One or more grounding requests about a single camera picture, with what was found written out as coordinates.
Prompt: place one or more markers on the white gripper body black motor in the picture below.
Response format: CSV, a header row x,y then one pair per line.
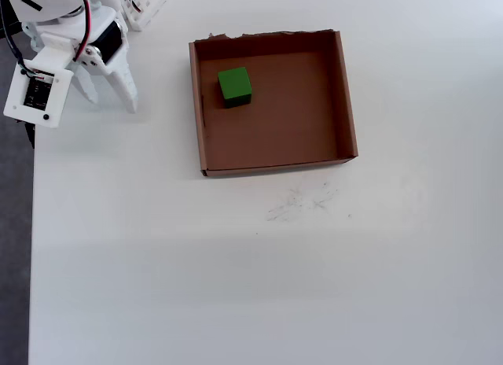
x,y
112,38

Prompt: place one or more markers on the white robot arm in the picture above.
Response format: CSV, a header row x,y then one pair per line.
x,y
55,3

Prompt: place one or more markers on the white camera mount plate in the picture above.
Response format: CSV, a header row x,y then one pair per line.
x,y
55,105

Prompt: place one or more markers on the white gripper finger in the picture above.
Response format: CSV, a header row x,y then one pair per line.
x,y
125,89
89,85

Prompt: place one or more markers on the brown cardboard box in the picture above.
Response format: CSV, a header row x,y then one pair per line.
x,y
275,117

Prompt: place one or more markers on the green cube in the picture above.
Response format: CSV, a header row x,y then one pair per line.
x,y
235,85

